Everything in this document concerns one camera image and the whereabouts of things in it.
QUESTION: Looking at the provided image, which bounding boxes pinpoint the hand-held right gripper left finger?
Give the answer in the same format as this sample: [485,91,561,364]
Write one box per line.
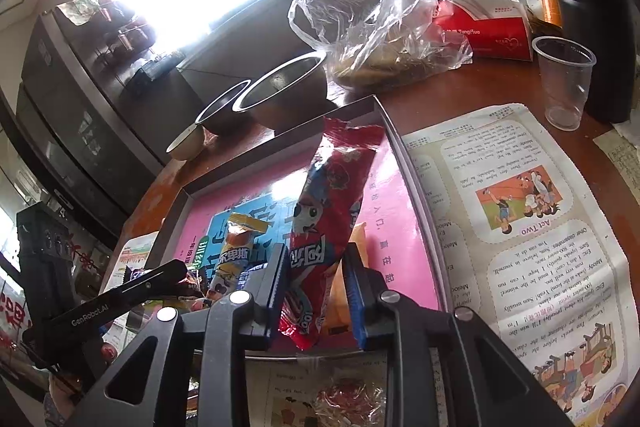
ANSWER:
[65,244,290,427]

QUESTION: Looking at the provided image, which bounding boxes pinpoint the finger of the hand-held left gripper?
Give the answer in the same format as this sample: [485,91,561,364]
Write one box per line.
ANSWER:
[22,259,187,355]

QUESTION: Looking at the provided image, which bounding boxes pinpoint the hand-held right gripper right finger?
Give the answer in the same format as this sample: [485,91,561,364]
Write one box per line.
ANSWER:
[341,243,576,427]

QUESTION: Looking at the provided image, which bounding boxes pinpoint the yellow orange snack packet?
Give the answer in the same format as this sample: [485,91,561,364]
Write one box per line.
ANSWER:
[206,212,257,304]

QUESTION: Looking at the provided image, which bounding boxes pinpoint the shallow cardboard box pink bottom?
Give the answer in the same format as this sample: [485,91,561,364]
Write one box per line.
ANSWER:
[122,94,451,358]

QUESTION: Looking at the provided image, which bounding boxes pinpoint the red cartoon snack packet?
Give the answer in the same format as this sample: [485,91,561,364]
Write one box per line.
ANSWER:
[277,116,386,352]

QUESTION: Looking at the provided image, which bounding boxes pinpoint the person's left hand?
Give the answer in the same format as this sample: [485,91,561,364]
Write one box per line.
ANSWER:
[44,343,118,427]

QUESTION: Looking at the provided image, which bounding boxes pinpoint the dark brown snack packet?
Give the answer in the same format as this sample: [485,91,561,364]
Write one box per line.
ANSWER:
[124,266,206,308]

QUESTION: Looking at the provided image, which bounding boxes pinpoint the clear packet red contents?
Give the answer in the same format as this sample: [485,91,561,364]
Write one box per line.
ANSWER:
[312,374,388,427]

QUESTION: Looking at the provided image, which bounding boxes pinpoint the small ceramic bowl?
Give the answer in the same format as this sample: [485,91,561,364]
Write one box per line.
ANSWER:
[166,124,207,160]

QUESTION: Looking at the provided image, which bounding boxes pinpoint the small metal bowl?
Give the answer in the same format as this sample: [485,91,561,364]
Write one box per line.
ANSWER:
[195,79,253,135]

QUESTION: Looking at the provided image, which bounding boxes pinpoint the colourful printed newspaper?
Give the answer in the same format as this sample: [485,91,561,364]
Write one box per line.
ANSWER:
[100,104,633,427]

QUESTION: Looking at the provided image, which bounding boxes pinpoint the large metal bowl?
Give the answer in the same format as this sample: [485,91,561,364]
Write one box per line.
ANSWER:
[235,52,328,130]

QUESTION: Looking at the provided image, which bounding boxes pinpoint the small dark box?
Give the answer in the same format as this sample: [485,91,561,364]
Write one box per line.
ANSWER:
[125,52,186,92]

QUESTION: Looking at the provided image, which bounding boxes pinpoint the clear plastic bag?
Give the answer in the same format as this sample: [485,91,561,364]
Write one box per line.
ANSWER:
[288,0,473,90]

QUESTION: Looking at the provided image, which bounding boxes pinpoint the red tissue box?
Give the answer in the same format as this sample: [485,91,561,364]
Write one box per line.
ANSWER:
[432,0,533,62]

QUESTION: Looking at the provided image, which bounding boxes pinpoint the handwritten paper sheet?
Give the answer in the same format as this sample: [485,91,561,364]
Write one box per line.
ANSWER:
[595,122,640,192]

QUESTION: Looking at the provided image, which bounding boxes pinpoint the clear plastic cup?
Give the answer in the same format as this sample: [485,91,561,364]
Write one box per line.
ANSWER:
[531,36,597,131]

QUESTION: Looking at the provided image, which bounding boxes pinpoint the orange medicine bottle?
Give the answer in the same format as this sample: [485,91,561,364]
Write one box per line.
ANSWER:
[539,0,563,28]

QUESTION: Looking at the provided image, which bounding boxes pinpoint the black thermos flask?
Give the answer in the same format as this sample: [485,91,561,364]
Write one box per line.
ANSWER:
[522,0,640,124]

